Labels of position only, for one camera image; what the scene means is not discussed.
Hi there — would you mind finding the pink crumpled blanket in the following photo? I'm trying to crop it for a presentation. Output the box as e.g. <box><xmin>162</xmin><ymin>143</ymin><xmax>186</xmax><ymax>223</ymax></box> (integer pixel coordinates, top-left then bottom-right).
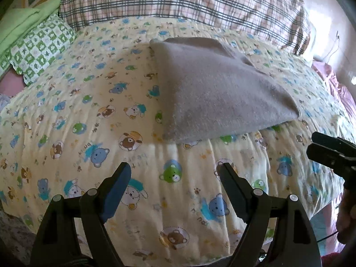
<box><xmin>311</xmin><ymin>60</ymin><xmax>355</xmax><ymax>123</ymax></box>

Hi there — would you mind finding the floral white sheet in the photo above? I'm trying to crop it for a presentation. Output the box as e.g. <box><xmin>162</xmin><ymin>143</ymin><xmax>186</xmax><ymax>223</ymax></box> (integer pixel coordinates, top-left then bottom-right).
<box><xmin>1</xmin><ymin>209</ymin><xmax>36</xmax><ymax>265</ymax></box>

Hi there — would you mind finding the green checked pillow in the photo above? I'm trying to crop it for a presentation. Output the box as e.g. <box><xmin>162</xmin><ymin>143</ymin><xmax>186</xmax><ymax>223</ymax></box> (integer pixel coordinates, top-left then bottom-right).
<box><xmin>1</xmin><ymin>14</ymin><xmax>76</xmax><ymax>86</ymax></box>

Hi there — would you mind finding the yellow bear print quilt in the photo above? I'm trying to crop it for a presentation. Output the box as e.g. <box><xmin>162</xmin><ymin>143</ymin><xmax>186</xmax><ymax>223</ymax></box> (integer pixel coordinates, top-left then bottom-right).
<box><xmin>1</xmin><ymin>18</ymin><xmax>355</xmax><ymax>266</ymax></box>

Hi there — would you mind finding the plaid pink grey pillow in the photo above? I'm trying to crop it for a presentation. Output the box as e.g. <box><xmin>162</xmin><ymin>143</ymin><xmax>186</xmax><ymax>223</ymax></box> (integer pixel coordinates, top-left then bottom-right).
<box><xmin>59</xmin><ymin>0</ymin><xmax>311</xmax><ymax>55</ymax></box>

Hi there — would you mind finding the light green pillow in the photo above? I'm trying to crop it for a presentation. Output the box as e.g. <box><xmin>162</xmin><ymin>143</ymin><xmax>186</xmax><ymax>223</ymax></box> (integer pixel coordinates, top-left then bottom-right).
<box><xmin>1</xmin><ymin>0</ymin><xmax>61</xmax><ymax>55</ymax></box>

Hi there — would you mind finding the beige knit sweater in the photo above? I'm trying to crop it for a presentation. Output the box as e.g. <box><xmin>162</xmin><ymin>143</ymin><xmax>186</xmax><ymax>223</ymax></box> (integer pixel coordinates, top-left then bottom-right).
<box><xmin>150</xmin><ymin>37</ymin><xmax>301</xmax><ymax>143</ymax></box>

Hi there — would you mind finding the right hand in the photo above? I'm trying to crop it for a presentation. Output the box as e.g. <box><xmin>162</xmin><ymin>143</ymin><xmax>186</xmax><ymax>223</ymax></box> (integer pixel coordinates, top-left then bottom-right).
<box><xmin>336</xmin><ymin>189</ymin><xmax>355</xmax><ymax>245</ymax></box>

